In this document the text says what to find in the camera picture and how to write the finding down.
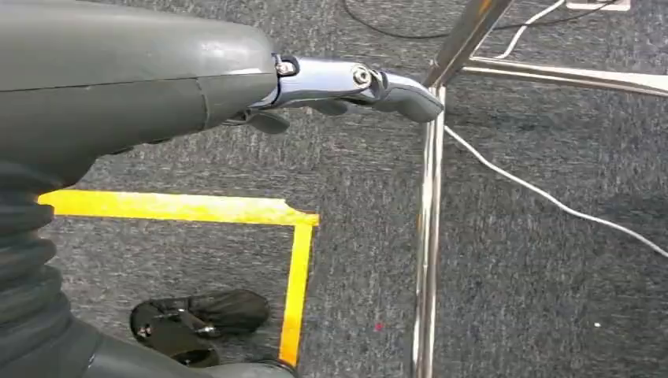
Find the black cable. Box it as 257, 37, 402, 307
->
341, 0, 618, 41

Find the white power strip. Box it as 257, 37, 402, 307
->
566, 0, 633, 12

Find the yellow floor tape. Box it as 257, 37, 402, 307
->
37, 188, 321, 368

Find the long white cable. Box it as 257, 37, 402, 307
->
443, 124, 668, 260

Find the short white cable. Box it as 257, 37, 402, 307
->
492, 0, 568, 60

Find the chrome metal frame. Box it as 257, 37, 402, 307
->
410, 0, 668, 378

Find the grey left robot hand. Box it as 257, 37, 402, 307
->
0, 0, 446, 190

